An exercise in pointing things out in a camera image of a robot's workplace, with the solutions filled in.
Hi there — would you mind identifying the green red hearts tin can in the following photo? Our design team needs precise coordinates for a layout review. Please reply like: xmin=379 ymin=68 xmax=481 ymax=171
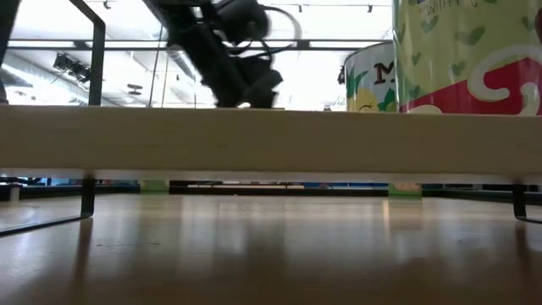
xmin=392 ymin=0 xmax=542 ymax=116

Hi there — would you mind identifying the light wooden shelf board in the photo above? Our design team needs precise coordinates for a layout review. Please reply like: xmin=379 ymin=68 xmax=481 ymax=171
xmin=0 ymin=104 xmax=542 ymax=184

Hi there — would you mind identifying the white pineapple print tin can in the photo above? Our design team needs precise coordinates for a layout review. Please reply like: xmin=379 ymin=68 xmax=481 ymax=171
xmin=343 ymin=41 xmax=398 ymax=114

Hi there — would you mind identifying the black ceiling spotlight cluster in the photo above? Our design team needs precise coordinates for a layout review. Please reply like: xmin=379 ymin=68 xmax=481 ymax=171
xmin=53 ymin=53 xmax=92 ymax=84

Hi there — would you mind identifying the thin hanging cable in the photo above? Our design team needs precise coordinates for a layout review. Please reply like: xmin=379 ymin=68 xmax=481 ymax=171
xmin=147 ymin=25 xmax=170 ymax=108

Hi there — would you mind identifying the black table edge rail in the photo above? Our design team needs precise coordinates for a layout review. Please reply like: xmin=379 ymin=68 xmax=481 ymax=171
xmin=0 ymin=185 xmax=542 ymax=201

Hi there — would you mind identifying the black frame crossbar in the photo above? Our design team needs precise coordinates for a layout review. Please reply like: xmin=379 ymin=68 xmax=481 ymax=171
xmin=7 ymin=38 xmax=393 ymax=53

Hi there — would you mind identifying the black metal shelf side frame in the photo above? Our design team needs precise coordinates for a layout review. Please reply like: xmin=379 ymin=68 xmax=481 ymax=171
xmin=511 ymin=184 xmax=542 ymax=225
xmin=0 ymin=0 xmax=107 ymax=237

